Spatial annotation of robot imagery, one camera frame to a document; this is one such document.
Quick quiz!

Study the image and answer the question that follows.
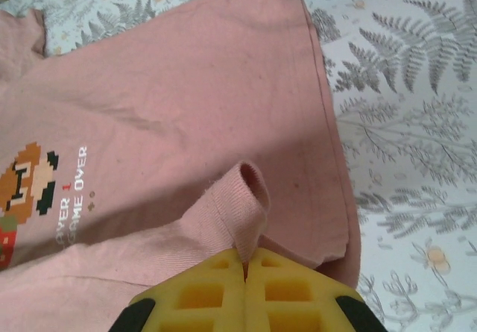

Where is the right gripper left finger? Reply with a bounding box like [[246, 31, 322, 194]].
[[111, 248, 249, 332]]

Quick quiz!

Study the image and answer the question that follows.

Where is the pink printed t-shirt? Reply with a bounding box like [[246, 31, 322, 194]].
[[0, 0, 362, 332]]

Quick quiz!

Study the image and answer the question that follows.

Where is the floral tablecloth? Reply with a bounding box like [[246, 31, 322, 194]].
[[0, 0, 477, 332]]

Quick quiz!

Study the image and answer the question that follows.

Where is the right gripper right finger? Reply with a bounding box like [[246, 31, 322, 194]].
[[244, 248, 388, 332]]

